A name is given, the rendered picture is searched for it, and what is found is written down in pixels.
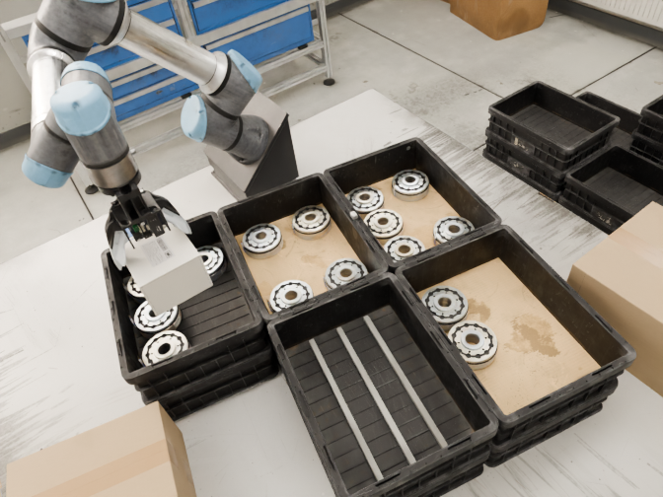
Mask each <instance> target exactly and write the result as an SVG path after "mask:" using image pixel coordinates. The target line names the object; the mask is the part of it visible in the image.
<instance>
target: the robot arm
mask: <svg viewBox="0 0 663 497"><path fill-rule="evenodd" d="M94 42H96V43H98V44H100V45H102V46H110V45H112V44H116V45H118V46H120V47H122V48H125V49H127V50H129V51H131V52H133V53H135V54H137V55H139V56H141V57H143V58H146V59H148V60H150V61H152V62H154V63H156V64H158V65H160V66H162V67H164V68H166V69H169V70H171V71H173V72H175V73H177V74H179V75H181V76H183V77H185V78H187V79H189V80H191V81H193V82H195V83H197V84H199V88H200V90H201V92H203V93H202V94H201V96H199V95H192V96H191V97H189V98H188V99H187V100H186V101H185V103H184V107H183V110H182V116H181V118H182V119H181V124H182V129H183V132H184V134H185V135H186V136H187V137H189V138H191V139H193V140H195V141H196V142H201V143H204V144H206V145H209V146H212V147H214V148H217V149H220V150H223V151H225V152H226V153H227V154H228V155H230V156H231V157H232V158H233V159H234V160H235V161H237V162H239V163H241V164H244V165H250V164H252V163H254V162H255V161H257V160H258V159H259V157H260V156H261V155H262V153H263V152H264V150H265V147H266V144H267V140H268V127H267V124H266V122H265V121H264V120H263V119H262V118H261V117H259V116H256V115H253V114H241V113H242V112H243V110H244V109H245V107H246V106H247V105H248V103H249V102H250V100H251V99H252V97H253V96H254V95H255V94H256V93H257V90H258V88H259V86H260V85H261V83H262V77H261V75H260V74H259V72H258V71H257V69H256V68H255V67H254V66H253V65H252V64H251V63H250V62H249V61H248V60H247V59H246V58H245V57H244V56H242V55H241V54H240V53H239V52H237V51H236V50H233V49H231V50H230V51H228V54H226V53H224V52H222V51H215V52H213V53H211V52H209V51H207V50H206V49H204V48H202V47H200V46H198V45H196V44H195V43H193V42H191V41H189V40H187V39H185V38H184V37H182V36H180V35H177V34H175V33H174V32H172V31H170V30H168V29H166V28H164V27H163V26H161V25H159V24H157V23H155V22H153V21H152V20H150V19H148V18H146V17H144V16H142V15H141V14H139V13H137V12H135V11H133V10H131V9H130V8H128V6H127V3H126V1H125V0H43V1H42V3H41V5H40V8H39V10H38V12H37V15H36V17H35V19H34V21H33V23H32V26H31V30H30V35H29V44H28V60H27V70H28V74H29V76H30V78H31V80H32V81H33V87H32V125H31V146H30V149H29V151H28V153H26V154H25V159H24V161H23V163H22V171H23V173H24V175H25V176H26V177H27V178H28V179H29V180H31V181H32V182H34V183H36V184H38V185H41V186H44V187H47V188H59V187H61V186H63V185H64V184H65V183H66V182H67V181H68V180H69V178H70V176H72V175H73V174H74V170H75V168H76V166H77V165H78V163H79V161H80V160H81V162H82V164H83V166H84V168H85V170H86V172H87V173H88V175H89V177H90V179H91V180H92V182H93V183H94V185H96V186H97V187H98V189H99V191H100V192H101V193H102V194H104V195H109V196H111V197H116V200H115V201H113V202H111V203H110V204H111V207H110V210H109V216H108V218H107V220H106V223H105V233H106V237H107V241H108V244H109V247H110V253H111V256H112V259H113V261H114V263H115V265H116V266H117V268H118V269H119V270H122V267H123V266H125V265H126V254H125V244H126V243H127V241H129V242H130V243H131V245H132V247H133V249H135V247H134V245H133V243H132V241H131V240H130V238H129V235H128V233H127V232H126V230H125V229H127V228H128V229H129V232H130V233H131V235H132V236H133V238H134V240H135V241H136V242H139V241H140V240H142V239H144V238H145V240H146V239H148V238H150V237H152V236H153V234H154V235H155V237H156V238H158V237H160V236H162V235H164V234H165V233H166V232H165V230H164V229H165V228H166V227H167V228H168V230H169V231H171V229H170V227H169V225H168V223H171V224H173V225H174V227H177V228H179V229H180V230H181V231H183V232H184V233H186V234H190V235H191V234H192V232H191V229H190V227H189V225H188V223H187V222H186V220H185V219H184V218H183V216H182V215H181V214H180V213H179V212H178V210H177V209H176V208H175V207H174V205H173V204H172V203H171V202H170V201H169V200H168V199H167V198H165V197H164V196H161V195H157V194H154V193H152V192H150V191H148V190H144V189H143V187H142V188H140V189H139V187H138V186H137V184H138V183H139V182H140V181H141V173H140V171H139V169H138V165H137V163H136V161H135V159H134V157H133V156H132V155H134V154H136V151H135V149H134V148H132V149H130V148H129V145H128V143H127V141H126V139H125V137H124V135H123V133H122V131H121V128H120V126H119V124H118V122H117V119H116V115H115V109H114V104H113V97H112V85H111V82H110V80H109V77H108V75H107V73H106V72H105V71H104V70H103V69H102V68H101V67H100V66H98V65H97V64H95V63H92V62H88V61H84V60H85V58H86V56H87V54H88V53H89V51H90V49H91V48H92V46H93V44H94Z"/></svg>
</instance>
